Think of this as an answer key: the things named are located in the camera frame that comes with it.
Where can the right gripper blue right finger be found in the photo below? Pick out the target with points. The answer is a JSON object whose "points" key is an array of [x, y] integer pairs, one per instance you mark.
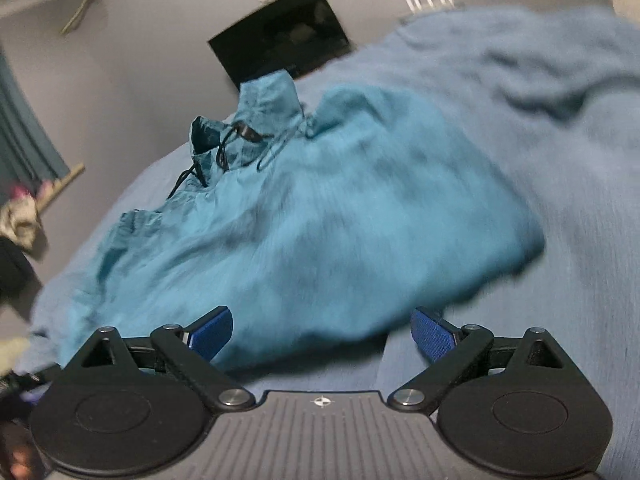
{"points": [[434, 336]]}

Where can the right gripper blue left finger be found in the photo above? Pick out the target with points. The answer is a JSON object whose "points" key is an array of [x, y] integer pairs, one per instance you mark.
{"points": [[207, 335]]}

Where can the teal jacket garment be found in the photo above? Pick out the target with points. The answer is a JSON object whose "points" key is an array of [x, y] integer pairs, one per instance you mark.
{"points": [[314, 229]]}

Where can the wooden window sill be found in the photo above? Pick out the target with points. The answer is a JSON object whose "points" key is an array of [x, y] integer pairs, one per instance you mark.
{"points": [[62, 182]]}

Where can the items on window sill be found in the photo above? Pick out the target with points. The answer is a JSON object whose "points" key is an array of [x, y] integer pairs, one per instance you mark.
{"points": [[20, 215]]}

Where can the teal curtain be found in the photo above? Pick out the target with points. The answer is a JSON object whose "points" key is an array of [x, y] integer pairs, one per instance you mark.
{"points": [[28, 157]]}

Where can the blue bed blanket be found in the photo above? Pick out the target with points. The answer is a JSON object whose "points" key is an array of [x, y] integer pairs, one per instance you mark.
{"points": [[553, 99]]}

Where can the black television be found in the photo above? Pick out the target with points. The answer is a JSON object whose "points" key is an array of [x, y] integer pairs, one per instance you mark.
{"points": [[298, 36]]}

